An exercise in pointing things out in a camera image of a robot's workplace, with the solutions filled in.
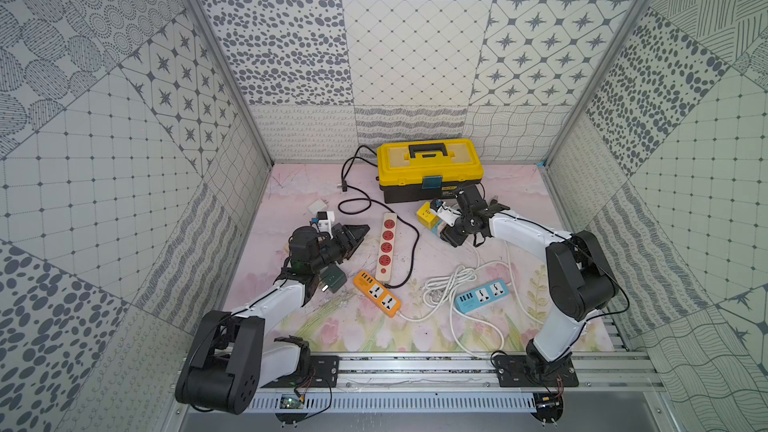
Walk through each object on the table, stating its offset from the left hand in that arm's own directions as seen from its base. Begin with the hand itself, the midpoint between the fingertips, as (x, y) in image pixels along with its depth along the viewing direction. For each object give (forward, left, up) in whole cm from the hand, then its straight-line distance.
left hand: (366, 227), depth 82 cm
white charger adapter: (+19, +21, -16) cm, 32 cm away
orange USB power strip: (-12, -3, -15) cm, 20 cm away
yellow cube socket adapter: (+11, -18, -9) cm, 23 cm away
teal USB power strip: (-13, -33, -15) cm, 38 cm away
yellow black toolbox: (+24, -19, -2) cm, 31 cm away
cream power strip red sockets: (-2, -5, -15) cm, 16 cm away
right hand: (+8, -26, -12) cm, 30 cm away
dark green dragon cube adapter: (-9, +10, -13) cm, 18 cm away
